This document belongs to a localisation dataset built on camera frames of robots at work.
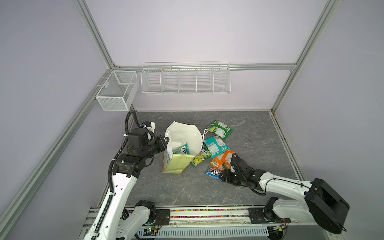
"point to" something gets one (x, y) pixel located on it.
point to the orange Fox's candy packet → (222, 162)
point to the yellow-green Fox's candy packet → (198, 158)
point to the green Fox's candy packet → (219, 129)
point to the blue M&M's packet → (214, 172)
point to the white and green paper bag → (185, 142)
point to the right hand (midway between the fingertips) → (221, 178)
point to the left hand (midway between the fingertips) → (169, 140)
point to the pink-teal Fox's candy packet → (183, 149)
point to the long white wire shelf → (185, 77)
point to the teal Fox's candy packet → (215, 145)
